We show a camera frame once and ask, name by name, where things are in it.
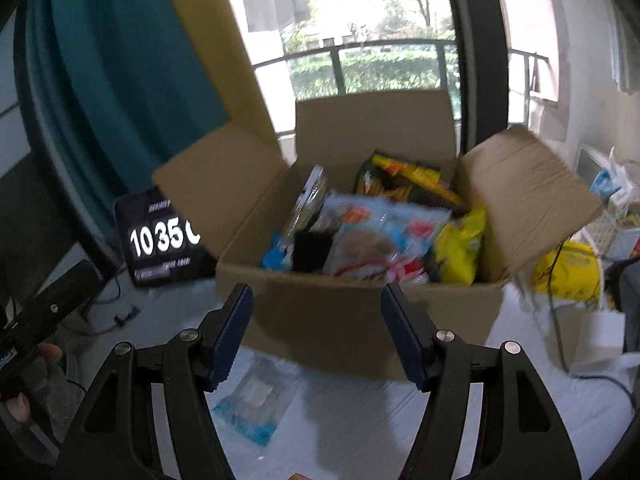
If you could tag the clear blue snack packet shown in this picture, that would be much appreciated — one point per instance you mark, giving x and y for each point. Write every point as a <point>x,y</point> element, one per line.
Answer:
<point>258,403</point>

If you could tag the blue and teal snack bag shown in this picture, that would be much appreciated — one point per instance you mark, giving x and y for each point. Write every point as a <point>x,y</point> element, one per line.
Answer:
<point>279,257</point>

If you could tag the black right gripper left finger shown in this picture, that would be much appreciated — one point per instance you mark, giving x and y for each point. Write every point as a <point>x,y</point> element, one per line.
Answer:
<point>113,432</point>

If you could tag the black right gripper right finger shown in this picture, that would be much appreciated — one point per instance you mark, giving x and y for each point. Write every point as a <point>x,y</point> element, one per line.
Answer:
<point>521,434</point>

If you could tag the white red chip bag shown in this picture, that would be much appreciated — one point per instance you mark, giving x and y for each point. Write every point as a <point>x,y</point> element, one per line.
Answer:
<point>378,240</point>

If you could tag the yellow crinkled snack bag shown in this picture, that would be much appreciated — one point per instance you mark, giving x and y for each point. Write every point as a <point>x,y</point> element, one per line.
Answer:
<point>456,249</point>

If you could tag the left hand grey glove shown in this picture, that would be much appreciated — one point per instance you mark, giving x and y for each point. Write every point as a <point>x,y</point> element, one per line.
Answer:
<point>39,379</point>

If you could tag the brown cardboard box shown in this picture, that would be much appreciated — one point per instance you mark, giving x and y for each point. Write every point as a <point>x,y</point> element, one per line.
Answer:
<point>237,191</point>

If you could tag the teal curtain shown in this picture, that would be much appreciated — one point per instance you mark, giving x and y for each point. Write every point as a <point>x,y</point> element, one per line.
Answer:
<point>118,90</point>

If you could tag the white basket with items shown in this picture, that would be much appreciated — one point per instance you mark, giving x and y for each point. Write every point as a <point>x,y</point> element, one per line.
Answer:
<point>615,233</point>

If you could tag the yellow plastic bag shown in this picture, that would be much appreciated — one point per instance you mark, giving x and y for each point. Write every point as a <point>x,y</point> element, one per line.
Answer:
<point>571,272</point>

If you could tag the black tablet showing clock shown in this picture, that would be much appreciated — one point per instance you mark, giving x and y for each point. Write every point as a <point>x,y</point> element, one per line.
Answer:
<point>160,247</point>

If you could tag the green yellow snack bag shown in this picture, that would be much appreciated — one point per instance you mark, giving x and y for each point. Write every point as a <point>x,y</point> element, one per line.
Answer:
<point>404,182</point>

